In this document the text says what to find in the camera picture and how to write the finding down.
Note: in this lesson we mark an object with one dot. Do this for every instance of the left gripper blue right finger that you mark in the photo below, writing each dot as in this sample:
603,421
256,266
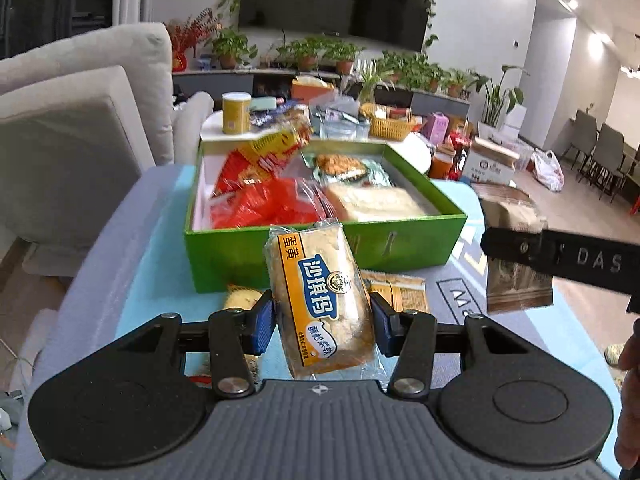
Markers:
390,332

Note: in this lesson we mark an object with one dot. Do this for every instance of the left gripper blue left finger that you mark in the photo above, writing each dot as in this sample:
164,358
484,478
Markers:
260,322

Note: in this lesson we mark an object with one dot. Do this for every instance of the rice cracker red letters packet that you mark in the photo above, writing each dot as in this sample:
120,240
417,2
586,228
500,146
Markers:
240,297

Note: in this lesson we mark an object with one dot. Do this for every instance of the yellow brown snack packet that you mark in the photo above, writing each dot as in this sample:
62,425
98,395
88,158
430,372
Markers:
402,292

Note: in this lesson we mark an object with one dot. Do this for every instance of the yellow orange cake packet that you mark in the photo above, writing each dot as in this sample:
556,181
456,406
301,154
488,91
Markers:
322,306

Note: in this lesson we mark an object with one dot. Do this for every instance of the brown paper snack bag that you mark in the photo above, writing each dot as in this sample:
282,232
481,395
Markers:
513,224

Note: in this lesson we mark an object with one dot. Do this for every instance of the sliced bread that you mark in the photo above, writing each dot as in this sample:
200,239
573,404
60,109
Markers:
373,203

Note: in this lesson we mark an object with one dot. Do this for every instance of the yellow red snack bag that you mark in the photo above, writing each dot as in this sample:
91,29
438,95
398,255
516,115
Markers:
263,159

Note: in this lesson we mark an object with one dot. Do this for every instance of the right hand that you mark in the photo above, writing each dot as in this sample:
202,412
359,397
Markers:
627,445

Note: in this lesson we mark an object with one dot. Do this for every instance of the grey dining chair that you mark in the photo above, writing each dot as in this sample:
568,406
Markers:
603,168

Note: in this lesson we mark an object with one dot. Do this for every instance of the green gift box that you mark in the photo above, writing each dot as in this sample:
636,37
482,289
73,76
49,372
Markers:
407,225

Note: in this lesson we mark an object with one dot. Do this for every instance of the white plastic bag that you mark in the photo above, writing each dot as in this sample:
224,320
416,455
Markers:
548,171

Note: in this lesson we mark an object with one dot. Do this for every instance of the red candy bag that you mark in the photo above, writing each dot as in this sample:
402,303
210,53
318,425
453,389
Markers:
277,202

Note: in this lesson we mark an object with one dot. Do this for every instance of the teal snack bag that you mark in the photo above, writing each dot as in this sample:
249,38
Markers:
329,169

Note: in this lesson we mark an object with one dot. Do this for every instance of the brown blue paper box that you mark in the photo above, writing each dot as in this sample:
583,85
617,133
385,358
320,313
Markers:
489,162

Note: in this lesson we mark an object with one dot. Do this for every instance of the orange cup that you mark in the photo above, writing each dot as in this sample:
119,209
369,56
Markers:
442,162

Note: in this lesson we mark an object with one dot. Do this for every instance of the large leafy potted plant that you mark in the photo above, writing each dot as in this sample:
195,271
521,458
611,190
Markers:
499,100

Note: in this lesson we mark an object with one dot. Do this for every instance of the yellow woven basket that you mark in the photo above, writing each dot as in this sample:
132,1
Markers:
388,123

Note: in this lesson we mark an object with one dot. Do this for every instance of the pink small box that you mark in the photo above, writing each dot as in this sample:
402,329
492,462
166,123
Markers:
435,128

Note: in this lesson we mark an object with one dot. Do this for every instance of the blue grey plastic tray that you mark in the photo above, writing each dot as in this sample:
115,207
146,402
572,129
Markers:
333,124

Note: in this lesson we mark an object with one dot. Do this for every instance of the yellow tin can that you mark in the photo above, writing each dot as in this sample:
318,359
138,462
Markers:
236,112

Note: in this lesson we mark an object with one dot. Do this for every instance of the orange storage box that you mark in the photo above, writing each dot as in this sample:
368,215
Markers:
306,88

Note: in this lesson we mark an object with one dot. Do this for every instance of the grey sofa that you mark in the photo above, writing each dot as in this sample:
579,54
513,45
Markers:
81,120

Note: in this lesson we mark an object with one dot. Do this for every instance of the red flower arrangement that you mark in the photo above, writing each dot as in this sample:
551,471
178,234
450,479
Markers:
188,34

